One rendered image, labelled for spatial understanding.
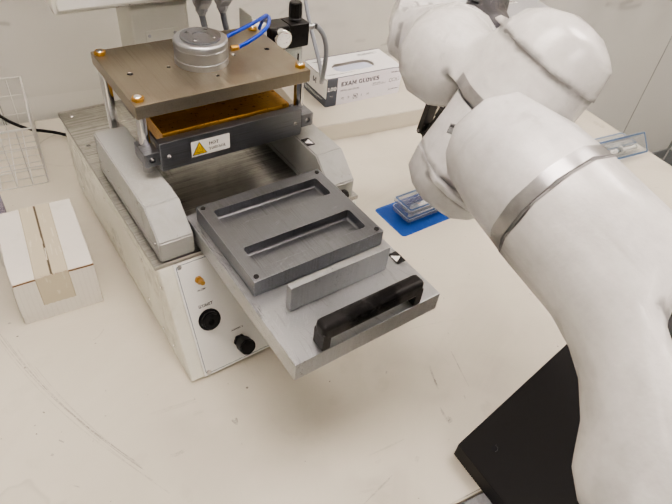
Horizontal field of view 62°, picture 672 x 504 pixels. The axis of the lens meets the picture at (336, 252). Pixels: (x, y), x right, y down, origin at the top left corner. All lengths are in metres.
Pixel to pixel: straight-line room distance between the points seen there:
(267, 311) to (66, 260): 0.40
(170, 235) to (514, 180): 0.50
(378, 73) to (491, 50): 0.95
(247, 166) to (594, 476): 0.74
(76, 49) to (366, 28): 0.77
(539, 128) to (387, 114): 1.03
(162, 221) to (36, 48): 0.77
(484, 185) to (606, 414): 0.18
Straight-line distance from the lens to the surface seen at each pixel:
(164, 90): 0.83
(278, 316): 0.68
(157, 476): 0.83
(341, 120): 1.41
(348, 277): 0.71
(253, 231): 0.75
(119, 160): 0.89
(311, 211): 0.79
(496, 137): 0.45
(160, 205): 0.80
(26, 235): 1.05
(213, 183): 0.94
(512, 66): 0.54
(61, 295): 0.99
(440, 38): 0.61
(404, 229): 1.17
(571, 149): 0.44
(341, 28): 1.68
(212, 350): 0.88
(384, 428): 0.86
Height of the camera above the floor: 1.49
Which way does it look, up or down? 43 degrees down
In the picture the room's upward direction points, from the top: 7 degrees clockwise
